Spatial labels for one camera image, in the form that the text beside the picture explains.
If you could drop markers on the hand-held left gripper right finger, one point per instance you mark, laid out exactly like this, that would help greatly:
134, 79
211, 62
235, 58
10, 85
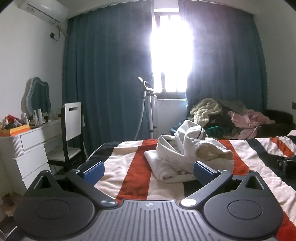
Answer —
204, 172

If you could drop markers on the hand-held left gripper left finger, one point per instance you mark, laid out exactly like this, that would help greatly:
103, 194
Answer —
93, 173

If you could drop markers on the white pants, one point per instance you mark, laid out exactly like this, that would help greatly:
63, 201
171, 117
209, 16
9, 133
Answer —
185, 148

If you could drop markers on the dark clothes pile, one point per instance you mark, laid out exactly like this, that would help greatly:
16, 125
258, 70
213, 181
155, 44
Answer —
231, 106

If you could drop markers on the striped blanket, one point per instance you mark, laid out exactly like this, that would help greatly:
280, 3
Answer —
129, 162

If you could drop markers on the green garment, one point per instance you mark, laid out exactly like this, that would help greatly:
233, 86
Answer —
216, 132

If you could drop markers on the dark pillow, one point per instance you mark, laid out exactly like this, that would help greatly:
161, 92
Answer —
277, 120

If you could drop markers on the blue cloth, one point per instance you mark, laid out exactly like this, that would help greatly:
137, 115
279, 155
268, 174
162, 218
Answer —
175, 131

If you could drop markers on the white and black chair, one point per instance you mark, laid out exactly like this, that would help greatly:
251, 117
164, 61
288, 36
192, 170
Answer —
71, 120

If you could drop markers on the cream knitted blanket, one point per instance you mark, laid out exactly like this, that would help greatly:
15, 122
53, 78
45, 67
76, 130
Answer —
205, 111

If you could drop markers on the pink garment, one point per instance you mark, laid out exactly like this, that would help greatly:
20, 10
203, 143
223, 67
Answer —
245, 120

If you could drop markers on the white dresser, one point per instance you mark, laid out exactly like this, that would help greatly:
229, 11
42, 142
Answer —
30, 153

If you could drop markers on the row of cosmetic bottles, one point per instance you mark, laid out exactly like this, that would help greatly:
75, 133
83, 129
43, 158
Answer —
38, 117

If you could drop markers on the silver tripod stand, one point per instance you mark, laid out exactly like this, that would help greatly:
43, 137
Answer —
151, 111

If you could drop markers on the orange box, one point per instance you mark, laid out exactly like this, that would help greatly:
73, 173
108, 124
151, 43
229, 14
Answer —
16, 131

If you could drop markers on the blue curtain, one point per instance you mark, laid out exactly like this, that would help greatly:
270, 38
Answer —
104, 81
226, 58

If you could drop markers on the bright window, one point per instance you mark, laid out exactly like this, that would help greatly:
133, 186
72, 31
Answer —
171, 58

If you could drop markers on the white air conditioner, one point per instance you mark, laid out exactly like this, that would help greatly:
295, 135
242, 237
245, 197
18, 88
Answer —
44, 9

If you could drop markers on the wavy frame mirror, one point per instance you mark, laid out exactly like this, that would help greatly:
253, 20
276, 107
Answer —
37, 97

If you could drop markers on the black wall socket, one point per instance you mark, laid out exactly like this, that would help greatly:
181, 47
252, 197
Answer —
53, 34

